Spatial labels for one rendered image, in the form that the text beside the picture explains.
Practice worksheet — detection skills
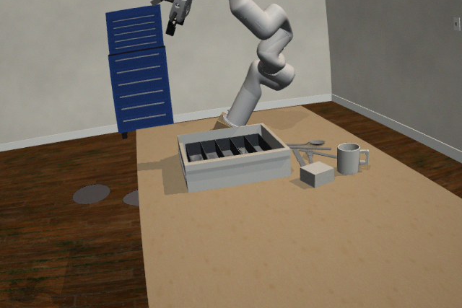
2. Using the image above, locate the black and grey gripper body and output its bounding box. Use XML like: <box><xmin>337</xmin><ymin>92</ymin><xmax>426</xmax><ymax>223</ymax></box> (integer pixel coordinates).
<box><xmin>169</xmin><ymin>0</ymin><xmax>193</xmax><ymax>23</ymax></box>

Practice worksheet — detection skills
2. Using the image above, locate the grey metal spoon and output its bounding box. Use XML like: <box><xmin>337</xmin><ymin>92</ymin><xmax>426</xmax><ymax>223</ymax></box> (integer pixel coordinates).
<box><xmin>286</xmin><ymin>140</ymin><xmax>325</xmax><ymax>146</ymax></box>
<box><xmin>191</xmin><ymin>155</ymin><xmax>202</xmax><ymax>162</ymax></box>

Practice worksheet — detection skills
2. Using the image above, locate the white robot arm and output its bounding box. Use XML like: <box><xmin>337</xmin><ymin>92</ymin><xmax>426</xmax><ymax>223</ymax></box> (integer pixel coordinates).
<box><xmin>222</xmin><ymin>0</ymin><xmax>295</xmax><ymax>127</ymax></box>

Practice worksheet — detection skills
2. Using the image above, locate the grey mug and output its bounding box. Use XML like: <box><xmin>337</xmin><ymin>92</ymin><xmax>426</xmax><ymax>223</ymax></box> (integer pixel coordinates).
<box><xmin>337</xmin><ymin>143</ymin><xmax>369</xmax><ymax>175</ymax></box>

